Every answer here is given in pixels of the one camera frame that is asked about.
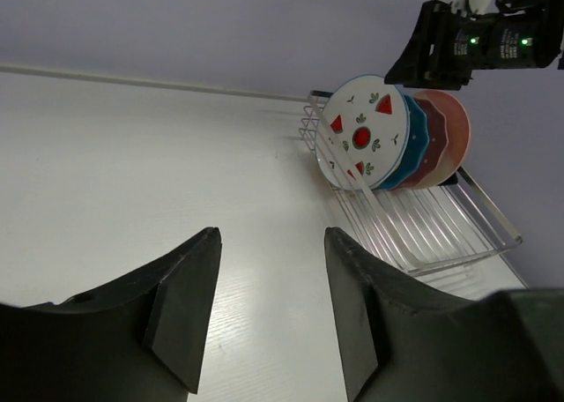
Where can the clear wire dish rack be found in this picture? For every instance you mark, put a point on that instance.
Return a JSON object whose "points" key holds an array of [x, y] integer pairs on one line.
{"points": [[423, 231]]}

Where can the blue dotted plate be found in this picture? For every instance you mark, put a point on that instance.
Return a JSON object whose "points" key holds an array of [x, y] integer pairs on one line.
{"points": [[416, 146]]}

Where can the maroon dotted plate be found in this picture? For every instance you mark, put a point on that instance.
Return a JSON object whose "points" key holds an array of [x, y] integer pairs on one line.
{"points": [[427, 175]]}

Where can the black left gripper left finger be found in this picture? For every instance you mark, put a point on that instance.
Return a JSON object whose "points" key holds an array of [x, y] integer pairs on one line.
{"points": [[140, 337]]}

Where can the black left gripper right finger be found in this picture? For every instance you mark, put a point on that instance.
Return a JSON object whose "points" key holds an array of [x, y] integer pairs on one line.
{"points": [[400, 339]]}

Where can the white watermelon pattern plate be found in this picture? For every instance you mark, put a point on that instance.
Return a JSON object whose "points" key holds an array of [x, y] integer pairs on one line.
{"points": [[369, 120]]}

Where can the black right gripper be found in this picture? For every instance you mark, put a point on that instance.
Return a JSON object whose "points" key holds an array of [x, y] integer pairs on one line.
{"points": [[521, 34]]}

